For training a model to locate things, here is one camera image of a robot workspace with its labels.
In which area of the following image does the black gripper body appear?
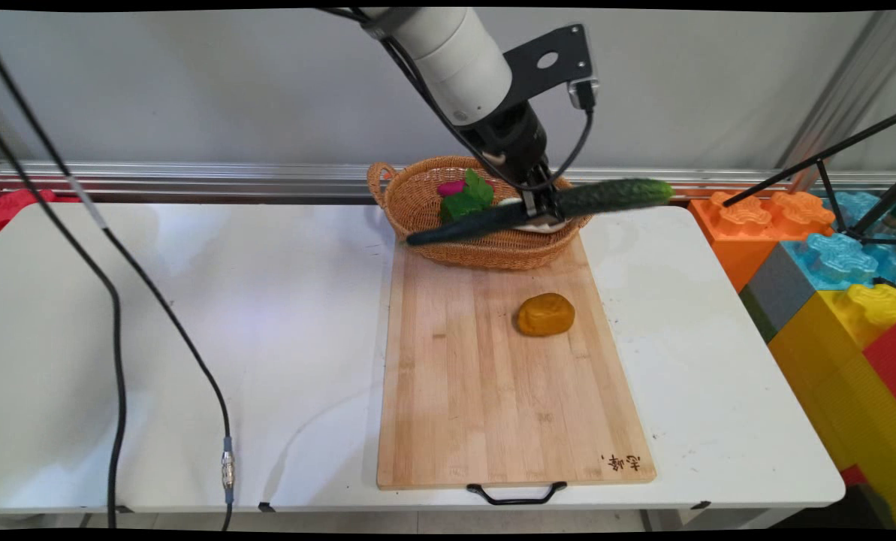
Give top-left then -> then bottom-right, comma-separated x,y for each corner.
460,101 -> 552,190

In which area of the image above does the long green cucumber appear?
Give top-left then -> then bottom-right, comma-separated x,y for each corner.
406,178 -> 674,247

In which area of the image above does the white object in basket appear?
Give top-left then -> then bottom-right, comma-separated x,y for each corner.
496,196 -> 570,235

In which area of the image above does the woven wicker basket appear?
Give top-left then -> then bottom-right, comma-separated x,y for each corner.
367,156 -> 594,272

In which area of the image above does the green leafy vegetable toy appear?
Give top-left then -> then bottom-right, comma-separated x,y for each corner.
439,168 -> 496,223

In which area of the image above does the orange-brown bread toy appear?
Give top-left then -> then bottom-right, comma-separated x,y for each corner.
517,292 -> 577,338

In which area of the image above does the orange foam building block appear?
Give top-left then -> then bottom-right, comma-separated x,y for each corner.
689,190 -> 837,295

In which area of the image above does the wooden cutting board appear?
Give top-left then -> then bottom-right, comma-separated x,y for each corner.
376,233 -> 658,491

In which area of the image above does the grey foam building block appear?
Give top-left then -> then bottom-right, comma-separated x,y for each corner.
739,240 -> 810,344

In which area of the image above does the black tripod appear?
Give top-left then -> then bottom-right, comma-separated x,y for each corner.
722,109 -> 896,246

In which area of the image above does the blue foam building block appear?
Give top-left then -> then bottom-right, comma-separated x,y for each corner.
781,191 -> 896,292

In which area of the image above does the red foam building block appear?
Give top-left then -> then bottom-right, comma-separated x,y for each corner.
861,319 -> 896,411

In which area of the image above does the red foam piece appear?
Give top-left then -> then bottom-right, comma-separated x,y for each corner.
0,188 -> 82,238

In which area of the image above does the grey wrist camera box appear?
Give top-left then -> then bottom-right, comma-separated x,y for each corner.
568,77 -> 601,113

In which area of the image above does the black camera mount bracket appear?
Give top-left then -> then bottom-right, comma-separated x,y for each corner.
502,24 -> 594,110

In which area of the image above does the aluminium rail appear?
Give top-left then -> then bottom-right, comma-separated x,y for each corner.
0,159 -> 896,204

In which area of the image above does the black cable with metal connector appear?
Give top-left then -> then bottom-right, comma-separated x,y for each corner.
0,34 -> 237,531

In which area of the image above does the thick black cable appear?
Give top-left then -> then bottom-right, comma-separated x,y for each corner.
0,119 -> 128,530

